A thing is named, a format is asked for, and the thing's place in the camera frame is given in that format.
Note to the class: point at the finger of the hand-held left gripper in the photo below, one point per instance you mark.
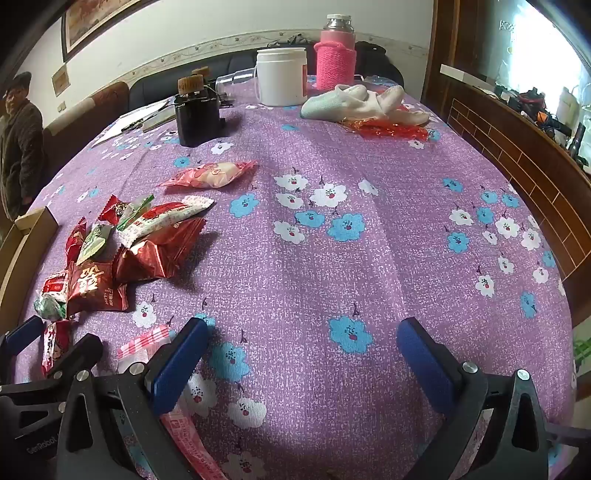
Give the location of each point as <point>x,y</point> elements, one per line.
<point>23,333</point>
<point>83,350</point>

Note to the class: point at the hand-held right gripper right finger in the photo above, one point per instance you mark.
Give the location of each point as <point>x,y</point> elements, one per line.
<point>425,364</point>

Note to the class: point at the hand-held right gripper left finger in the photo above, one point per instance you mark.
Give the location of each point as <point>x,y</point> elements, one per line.
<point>180,364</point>

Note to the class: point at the brown cardboard box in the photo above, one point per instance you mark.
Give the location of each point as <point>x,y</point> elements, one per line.
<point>27,249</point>

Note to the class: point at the pile of assorted snack packets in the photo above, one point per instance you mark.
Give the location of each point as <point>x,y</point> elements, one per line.
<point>152,254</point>

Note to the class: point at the white sachet with red label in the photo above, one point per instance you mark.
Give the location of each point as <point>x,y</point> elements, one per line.
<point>171,214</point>

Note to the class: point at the pink striped snack wrapper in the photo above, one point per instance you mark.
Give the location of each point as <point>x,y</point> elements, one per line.
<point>143,344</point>

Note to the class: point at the pink printed sachet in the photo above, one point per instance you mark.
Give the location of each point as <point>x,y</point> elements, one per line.
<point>194,447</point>

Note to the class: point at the purple floral tablecloth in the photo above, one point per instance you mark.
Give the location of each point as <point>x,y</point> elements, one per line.
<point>323,277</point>

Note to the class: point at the pink and white snack packet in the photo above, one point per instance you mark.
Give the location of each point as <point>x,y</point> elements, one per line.
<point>207,175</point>

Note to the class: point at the brown wooden cabinet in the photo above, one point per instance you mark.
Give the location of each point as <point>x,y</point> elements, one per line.
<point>521,161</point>

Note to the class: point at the white paper sheet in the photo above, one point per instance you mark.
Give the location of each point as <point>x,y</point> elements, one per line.
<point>124,122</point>

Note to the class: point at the brown chair back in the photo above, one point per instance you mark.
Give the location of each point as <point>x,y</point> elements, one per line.
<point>92,110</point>

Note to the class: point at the red plastic wrapper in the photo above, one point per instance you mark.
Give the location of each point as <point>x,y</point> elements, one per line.
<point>397,131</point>

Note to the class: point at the grey notebook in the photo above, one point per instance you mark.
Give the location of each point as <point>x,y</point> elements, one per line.
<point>161,119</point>

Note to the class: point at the dark bottle with cork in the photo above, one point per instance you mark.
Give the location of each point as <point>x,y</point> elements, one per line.
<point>196,120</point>

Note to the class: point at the white cloth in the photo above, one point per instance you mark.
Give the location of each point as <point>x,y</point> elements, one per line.
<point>369,104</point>

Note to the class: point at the dark sofa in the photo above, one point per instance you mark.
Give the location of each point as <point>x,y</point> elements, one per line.
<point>152,87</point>

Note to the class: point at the orange and black tool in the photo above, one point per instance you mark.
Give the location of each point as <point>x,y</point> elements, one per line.
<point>540,113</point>

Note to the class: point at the white board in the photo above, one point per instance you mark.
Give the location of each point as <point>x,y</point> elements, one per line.
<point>466,76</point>

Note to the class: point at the white plastic jar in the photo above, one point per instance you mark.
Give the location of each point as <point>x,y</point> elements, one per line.
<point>281,78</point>

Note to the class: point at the black bag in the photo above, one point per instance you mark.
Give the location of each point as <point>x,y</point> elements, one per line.
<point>376,57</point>

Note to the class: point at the bottle with pink knit sleeve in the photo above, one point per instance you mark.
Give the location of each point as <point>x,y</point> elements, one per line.
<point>335,60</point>

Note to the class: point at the bright window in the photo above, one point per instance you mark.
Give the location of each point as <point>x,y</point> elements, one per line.
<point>545,41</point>

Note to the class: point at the small wall plaque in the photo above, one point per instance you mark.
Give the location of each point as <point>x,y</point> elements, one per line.
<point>60,79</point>

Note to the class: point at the framed wall painting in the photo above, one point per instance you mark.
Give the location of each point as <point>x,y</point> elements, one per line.
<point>101,18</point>

